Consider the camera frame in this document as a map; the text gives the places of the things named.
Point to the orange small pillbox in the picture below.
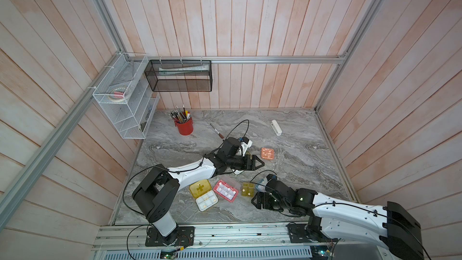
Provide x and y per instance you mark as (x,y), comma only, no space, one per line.
(267,153)

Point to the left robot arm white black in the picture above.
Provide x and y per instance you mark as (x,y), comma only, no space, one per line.
(156,192)

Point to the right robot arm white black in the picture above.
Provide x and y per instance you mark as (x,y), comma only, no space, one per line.
(391,226)

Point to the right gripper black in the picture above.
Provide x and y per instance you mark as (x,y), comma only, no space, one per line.
(258,194)

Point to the yellow lid white pillbox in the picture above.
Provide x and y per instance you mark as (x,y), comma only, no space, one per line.
(203,194)

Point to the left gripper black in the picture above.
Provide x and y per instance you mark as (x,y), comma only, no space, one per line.
(252,167)

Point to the white wire shelf rack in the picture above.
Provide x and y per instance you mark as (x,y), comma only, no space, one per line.
(131,118)

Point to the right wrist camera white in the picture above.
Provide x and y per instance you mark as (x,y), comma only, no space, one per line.
(271,177)

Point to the black mesh wall basket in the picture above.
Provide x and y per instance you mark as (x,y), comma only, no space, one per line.
(179,75)

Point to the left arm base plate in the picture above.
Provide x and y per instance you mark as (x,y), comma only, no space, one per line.
(182,236)

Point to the aluminium front rail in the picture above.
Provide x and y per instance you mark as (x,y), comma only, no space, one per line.
(212,235)

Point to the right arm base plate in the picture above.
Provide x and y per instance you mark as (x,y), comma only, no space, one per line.
(305,233)

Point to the pink pillbox clear lid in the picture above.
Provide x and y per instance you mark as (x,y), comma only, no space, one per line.
(227,188)

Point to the tape roll on shelf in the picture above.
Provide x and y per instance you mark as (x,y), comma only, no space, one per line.
(119,94)

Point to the white rectangular case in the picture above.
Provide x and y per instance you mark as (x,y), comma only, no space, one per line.
(276,127)

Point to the red pen cup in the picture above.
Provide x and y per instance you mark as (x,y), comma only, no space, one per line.
(185,128)

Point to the small yellow transparent pillbox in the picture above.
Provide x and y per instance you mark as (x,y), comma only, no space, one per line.
(247,189)

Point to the blue pillbox clear lid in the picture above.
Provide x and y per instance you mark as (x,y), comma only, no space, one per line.
(261,184)

